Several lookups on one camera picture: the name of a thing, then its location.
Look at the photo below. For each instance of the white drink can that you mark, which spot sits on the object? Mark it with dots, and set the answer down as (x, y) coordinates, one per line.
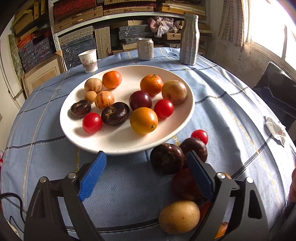
(145, 48)

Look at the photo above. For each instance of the white round plate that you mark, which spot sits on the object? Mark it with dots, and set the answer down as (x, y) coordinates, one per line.
(123, 140)

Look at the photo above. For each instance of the silver metal bottle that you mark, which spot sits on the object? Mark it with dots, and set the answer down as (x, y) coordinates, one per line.
(190, 37)

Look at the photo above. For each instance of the small tan fruit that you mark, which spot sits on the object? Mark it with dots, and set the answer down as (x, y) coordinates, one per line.
(90, 96)

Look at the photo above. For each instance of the crumpled white tissue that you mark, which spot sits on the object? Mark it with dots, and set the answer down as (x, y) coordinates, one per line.
(276, 129)

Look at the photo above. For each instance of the pink crumpled cloth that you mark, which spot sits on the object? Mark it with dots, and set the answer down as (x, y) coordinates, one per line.
(160, 25)

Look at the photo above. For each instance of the dark red plum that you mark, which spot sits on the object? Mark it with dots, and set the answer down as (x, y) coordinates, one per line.
(140, 99)

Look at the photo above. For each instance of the dark brown water chestnut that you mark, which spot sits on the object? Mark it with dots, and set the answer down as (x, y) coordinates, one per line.
(115, 114)

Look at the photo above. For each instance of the white paper cup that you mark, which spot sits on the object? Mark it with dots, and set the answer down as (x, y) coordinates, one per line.
(89, 60)

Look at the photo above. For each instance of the yellow orange tomato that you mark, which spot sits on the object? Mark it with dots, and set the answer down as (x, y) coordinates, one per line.
(143, 120)

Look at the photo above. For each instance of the blue checked tablecloth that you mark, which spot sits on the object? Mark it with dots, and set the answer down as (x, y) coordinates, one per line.
(126, 202)

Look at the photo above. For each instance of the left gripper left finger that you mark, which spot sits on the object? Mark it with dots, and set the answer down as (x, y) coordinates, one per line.
(91, 175)

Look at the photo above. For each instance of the dark purple plum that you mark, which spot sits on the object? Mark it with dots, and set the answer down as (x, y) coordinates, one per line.
(184, 186)

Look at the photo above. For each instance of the white metal shelf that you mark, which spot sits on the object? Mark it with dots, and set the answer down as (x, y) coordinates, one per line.
(56, 33)

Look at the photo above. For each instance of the black cushioned chair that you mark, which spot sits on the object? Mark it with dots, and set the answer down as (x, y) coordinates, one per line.
(277, 90)

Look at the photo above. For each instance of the tan round fruit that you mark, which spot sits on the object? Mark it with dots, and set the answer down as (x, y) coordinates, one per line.
(93, 84)
(179, 217)

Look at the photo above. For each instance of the brown round fruit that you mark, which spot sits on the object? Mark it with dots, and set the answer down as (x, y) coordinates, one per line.
(174, 91)

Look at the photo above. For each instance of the wooden framed board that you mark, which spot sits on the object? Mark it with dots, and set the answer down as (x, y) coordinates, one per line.
(47, 69)

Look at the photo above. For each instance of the striped orange small fruit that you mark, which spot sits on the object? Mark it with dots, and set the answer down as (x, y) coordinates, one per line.
(104, 99)

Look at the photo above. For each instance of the red cherry tomato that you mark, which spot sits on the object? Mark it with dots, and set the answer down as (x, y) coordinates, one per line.
(203, 208)
(92, 123)
(164, 108)
(201, 135)

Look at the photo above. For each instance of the orange mandarin with stem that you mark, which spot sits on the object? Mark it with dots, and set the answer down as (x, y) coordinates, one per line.
(151, 84)

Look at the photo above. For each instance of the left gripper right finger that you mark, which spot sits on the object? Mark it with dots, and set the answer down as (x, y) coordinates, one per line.
(201, 173)

